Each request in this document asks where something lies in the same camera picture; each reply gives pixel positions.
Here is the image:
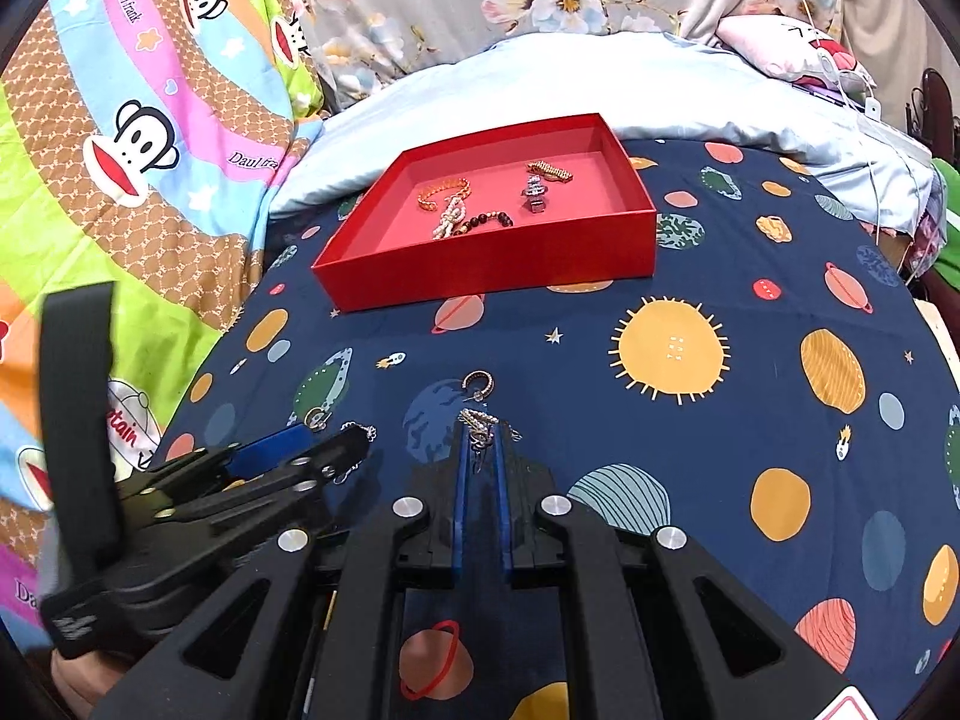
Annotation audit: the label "silver charm chain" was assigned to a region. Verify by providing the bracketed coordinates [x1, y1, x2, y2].
[330, 422, 377, 485]

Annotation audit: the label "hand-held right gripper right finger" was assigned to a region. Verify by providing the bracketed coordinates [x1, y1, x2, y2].
[491, 427, 860, 720]

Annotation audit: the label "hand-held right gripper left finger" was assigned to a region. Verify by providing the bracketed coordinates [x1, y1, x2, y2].
[94, 420, 472, 720]

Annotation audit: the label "grey floral quilt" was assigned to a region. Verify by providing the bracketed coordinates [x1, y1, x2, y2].
[277, 0, 886, 121]

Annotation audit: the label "person's left forearm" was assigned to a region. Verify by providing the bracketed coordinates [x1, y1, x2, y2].
[49, 649, 151, 720]

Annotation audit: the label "gold bangle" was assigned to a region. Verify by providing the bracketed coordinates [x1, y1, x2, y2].
[417, 178, 472, 212]

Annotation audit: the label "red and white card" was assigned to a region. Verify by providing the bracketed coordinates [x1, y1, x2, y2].
[814, 686, 875, 720]

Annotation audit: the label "pink and white pillow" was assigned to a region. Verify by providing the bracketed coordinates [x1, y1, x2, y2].
[716, 15, 878, 95]

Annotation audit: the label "white cable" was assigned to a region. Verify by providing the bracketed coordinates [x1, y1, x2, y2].
[776, 0, 923, 286]

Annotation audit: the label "navy planet print bedsheet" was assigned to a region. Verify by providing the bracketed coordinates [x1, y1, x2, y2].
[146, 133, 960, 720]

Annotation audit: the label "dark metal chair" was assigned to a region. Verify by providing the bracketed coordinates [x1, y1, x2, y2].
[904, 67, 953, 155]

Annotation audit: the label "light blue pillow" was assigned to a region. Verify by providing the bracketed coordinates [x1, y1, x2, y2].
[268, 30, 938, 241]

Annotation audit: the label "green cloth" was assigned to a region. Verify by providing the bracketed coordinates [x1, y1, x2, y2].
[930, 157, 960, 282]

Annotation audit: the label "red cardboard box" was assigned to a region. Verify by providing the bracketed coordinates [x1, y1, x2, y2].
[311, 112, 659, 314]

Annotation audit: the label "colourful monkey cartoon quilt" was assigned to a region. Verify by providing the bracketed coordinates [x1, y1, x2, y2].
[0, 0, 331, 646]

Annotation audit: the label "dark bead bracelet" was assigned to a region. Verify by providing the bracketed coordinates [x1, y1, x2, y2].
[459, 211, 517, 235]

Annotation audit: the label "white pearl bracelet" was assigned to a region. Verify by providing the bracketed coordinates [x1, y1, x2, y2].
[431, 195, 470, 241]

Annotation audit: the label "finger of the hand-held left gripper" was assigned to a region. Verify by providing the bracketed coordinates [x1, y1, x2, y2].
[150, 431, 376, 533]
[116, 427, 312, 500]

